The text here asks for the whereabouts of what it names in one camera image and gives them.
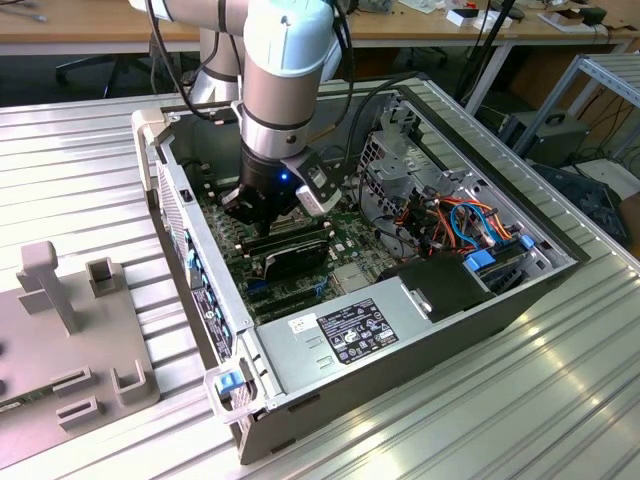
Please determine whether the brown cardboard box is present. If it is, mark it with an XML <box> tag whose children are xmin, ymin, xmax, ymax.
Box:
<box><xmin>537</xmin><ymin>7</ymin><xmax>587</xmax><ymax>35</ymax></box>

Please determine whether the silver finned chipset heatsink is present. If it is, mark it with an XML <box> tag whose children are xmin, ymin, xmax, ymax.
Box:
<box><xmin>333</xmin><ymin>263</ymin><xmax>374</xmax><ymax>294</ymax></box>

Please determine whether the CPU socket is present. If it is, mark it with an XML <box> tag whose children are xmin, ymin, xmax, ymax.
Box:
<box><xmin>268</xmin><ymin>212</ymin><xmax>317</xmax><ymax>237</ymax></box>

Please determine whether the green motherboard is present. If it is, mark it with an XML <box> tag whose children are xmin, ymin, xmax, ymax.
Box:
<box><xmin>197</xmin><ymin>167</ymin><xmax>419</xmax><ymax>325</ymax></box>

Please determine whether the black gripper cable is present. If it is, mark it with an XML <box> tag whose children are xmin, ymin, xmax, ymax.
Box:
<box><xmin>319</xmin><ymin>0</ymin><xmax>406</xmax><ymax>169</ymax></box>

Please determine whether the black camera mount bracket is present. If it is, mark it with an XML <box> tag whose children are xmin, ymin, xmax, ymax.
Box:
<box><xmin>280</xmin><ymin>148</ymin><xmax>341</xmax><ymax>201</ymax></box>

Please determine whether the small white box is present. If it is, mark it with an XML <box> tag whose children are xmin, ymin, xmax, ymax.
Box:
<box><xmin>446</xmin><ymin>7</ymin><xmax>484</xmax><ymax>30</ymax></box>

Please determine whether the grey plastic parts rack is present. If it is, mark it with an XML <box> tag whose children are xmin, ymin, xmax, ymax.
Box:
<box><xmin>0</xmin><ymin>240</ymin><xmax>162</xmax><ymax>474</ymax></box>

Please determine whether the installed RAM stick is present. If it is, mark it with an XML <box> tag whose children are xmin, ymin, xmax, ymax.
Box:
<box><xmin>239</xmin><ymin>225</ymin><xmax>335</xmax><ymax>257</ymax></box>

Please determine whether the dark bag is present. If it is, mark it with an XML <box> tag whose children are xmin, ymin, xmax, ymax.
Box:
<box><xmin>530</xmin><ymin>162</ymin><xmax>632</xmax><ymax>244</ymax></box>

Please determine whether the grey power supply unit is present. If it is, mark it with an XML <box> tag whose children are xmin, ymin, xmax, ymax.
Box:
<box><xmin>252</xmin><ymin>277</ymin><xmax>437</xmax><ymax>401</ymax></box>

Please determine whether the black office chair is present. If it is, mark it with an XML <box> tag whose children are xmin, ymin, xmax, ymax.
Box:
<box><xmin>397</xmin><ymin>45</ymin><xmax>450</xmax><ymax>70</ymax></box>
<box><xmin>53</xmin><ymin>49</ymin><xmax>176</xmax><ymax>99</ymax></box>

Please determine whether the blue flat data wire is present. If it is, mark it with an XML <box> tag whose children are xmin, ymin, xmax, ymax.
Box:
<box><xmin>448</xmin><ymin>202</ymin><xmax>504</xmax><ymax>247</ymax></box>

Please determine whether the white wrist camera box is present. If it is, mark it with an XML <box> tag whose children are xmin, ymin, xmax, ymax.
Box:
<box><xmin>294</xmin><ymin>183</ymin><xmax>344</xmax><ymax>219</ymax></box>

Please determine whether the black plastic shroud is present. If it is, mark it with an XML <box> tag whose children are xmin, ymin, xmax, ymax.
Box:
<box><xmin>377</xmin><ymin>252</ymin><xmax>497</xmax><ymax>324</ymax></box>

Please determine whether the grey metal shelf frame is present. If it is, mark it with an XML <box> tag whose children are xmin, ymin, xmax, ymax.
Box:
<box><xmin>517</xmin><ymin>52</ymin><xmax>640</xmax><ymax>166</ymax></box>

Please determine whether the light wooden desk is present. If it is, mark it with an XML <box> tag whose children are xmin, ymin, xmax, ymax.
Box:
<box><xmin>0</xmin><ymin>0</ymin><xmax>201</xmax><ymax>57</ymax></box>
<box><xmin>344</xmin><ymin>0</ymin><xmax>640</xmax><ymax>54</ymax></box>

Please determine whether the green RAM stick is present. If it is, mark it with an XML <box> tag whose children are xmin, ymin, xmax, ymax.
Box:
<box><xmin>0</xmin><ymin>388</ymin><xmax>55</xmax><ymax>416</ymax></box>

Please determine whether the hard disk in blue carrier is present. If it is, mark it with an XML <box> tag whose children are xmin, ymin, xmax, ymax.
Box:
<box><xmin>462</xmin><ymin>238</ymin><xmax>549</xmax><ymax>297</ymax></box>

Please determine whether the open grey PC case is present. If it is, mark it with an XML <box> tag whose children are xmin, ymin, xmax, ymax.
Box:
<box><xmin>130</xmin><ymin>82</ymin><xmax>594</xmax><ymax>466</ymax></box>

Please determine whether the metal drive cage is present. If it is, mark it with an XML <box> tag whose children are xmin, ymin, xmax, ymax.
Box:
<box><xmin>357</xmin><ymin>94</ymin><xmax>484</xmax><ymax>254</ymax></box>

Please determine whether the black graphics card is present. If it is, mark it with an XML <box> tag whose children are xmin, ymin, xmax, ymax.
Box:
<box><xmin>258</xmin><ymin>239</ymin><xmax>331</xmax><ymax>282</ymax></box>

